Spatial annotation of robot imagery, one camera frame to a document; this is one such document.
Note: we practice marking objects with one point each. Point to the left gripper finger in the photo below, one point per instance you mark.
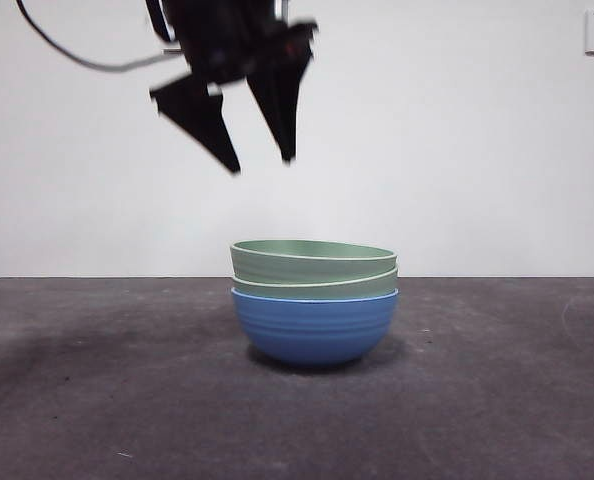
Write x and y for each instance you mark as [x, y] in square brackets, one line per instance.
[197, 110]
[282, 100]

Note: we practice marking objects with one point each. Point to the green ribbed bowl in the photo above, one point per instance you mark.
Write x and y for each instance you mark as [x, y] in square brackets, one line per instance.
[302, 262]
[317, 290]

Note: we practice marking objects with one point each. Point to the blue ribbed bowl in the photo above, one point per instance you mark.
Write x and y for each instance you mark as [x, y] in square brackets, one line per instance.
[317, 330]

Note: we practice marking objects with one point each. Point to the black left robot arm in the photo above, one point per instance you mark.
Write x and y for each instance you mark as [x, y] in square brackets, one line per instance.
[217, 30]

